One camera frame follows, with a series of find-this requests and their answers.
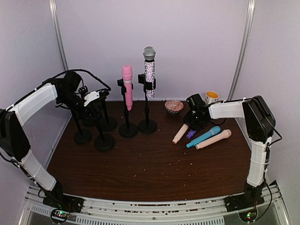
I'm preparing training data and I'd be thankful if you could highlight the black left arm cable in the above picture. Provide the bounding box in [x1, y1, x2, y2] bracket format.
[42, 68, 112, 92]

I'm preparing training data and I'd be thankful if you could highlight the black blue-mic stand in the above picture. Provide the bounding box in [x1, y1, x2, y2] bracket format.
[100, 101, 118, 131]

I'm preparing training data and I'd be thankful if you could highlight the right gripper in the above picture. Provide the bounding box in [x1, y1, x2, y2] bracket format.
[183, 110, 204, 131]

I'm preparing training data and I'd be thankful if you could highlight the aluminium left corner post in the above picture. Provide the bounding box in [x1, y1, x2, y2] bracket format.
[49, 0, 68, 70]

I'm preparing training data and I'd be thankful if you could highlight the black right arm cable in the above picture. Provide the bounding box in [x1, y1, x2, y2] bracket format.
[264, 126, 283, 148]

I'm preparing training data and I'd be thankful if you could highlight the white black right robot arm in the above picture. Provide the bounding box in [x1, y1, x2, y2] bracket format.
[183, 94, 276, 189]

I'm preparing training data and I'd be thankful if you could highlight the black pink-mic stand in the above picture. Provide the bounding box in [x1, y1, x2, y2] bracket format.
[117, 79, 138, 138]

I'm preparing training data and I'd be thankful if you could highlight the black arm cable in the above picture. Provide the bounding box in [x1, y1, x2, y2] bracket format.
[42, 68, 112, 92]
[264, 126, 283, 148]

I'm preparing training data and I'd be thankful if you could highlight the black small-mic stand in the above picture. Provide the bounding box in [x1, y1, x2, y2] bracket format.
[94, 115, 115, 152]

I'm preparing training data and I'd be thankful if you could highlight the aluminium right corner post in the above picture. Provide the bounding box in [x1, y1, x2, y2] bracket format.
[227, 0, 256, 101]

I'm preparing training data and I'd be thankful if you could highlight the pale pink small microphone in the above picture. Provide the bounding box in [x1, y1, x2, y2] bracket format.
[172, 124, 189, 144]

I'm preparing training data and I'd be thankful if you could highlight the glitter silver-head microphone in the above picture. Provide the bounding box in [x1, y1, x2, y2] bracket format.
[143, 46, 156, 99]

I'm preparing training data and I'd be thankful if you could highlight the black glitter-mic stand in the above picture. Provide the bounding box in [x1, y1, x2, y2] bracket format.
[138, 74, 158, 134]

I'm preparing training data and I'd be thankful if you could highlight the blue-head microphone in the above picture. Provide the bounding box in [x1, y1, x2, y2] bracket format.
[186, 126, 221, 148]

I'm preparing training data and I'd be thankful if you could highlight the white floral mug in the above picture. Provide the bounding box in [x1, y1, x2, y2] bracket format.
[204, 91, 219, 105]

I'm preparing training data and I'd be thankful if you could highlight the patterned ceramic bowl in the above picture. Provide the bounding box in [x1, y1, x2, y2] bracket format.
[165, 100, 184, 115]

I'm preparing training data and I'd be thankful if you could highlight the aluminium corner post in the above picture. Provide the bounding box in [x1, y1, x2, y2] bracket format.
[227, 0, 256, 101]
[49, 0, 68, 70]

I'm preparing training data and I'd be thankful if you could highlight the beige pink microphone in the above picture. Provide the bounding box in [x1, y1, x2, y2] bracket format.
[195, 129, 232, 150]

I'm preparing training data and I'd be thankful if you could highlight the purple microphone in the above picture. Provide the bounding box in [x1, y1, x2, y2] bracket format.
[186, 130, 197, 139]

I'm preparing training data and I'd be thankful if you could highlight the aluminium front rail base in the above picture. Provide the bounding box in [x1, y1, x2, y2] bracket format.
[16, 184, 291, 225]

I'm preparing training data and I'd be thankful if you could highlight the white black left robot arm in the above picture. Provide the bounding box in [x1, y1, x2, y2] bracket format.
[0, 69, 111, 208]

